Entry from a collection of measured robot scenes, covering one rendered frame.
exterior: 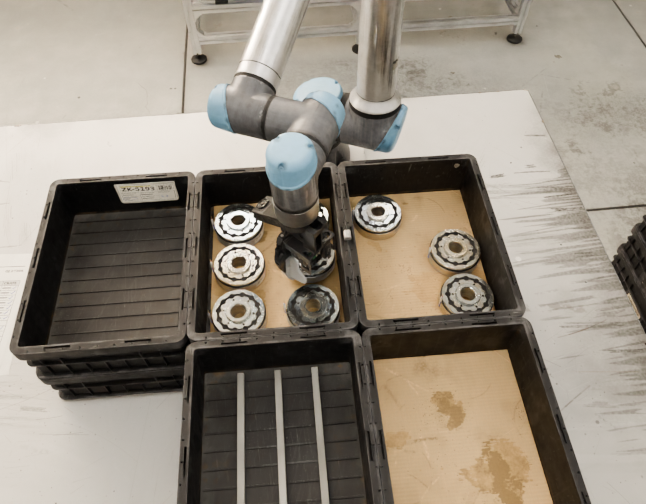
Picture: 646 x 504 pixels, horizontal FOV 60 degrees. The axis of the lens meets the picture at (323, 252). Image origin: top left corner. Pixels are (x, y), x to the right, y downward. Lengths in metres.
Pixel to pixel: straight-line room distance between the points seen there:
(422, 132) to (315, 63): 1.47
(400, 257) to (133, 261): 0.56
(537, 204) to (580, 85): 1.68
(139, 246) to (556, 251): 0.96
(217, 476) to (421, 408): 0.37
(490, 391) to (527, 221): 0.55
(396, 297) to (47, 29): 2.83
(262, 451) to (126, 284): 0.45
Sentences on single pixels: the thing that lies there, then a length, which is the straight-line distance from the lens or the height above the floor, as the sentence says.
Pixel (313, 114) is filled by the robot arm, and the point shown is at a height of 1.21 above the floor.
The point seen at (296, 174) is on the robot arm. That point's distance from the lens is 0.82.
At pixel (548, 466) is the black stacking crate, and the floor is 0.85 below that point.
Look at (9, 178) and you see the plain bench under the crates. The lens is 1.71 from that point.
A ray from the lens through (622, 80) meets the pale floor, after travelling 3.29.
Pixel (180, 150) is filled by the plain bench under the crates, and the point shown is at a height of 0.70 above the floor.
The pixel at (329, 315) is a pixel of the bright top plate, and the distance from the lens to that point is 1.08.
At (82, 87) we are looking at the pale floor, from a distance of 3.12.
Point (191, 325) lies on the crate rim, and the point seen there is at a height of 0.93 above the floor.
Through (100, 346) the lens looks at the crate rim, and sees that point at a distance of 1.04.
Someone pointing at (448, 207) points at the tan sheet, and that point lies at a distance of 1.30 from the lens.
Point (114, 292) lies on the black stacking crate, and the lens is 1.22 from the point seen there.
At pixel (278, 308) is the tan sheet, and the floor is 0.83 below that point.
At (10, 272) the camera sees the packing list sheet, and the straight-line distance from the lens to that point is 1.51.
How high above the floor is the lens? 1.81
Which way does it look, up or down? 55 degrees down
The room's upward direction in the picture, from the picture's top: straight up
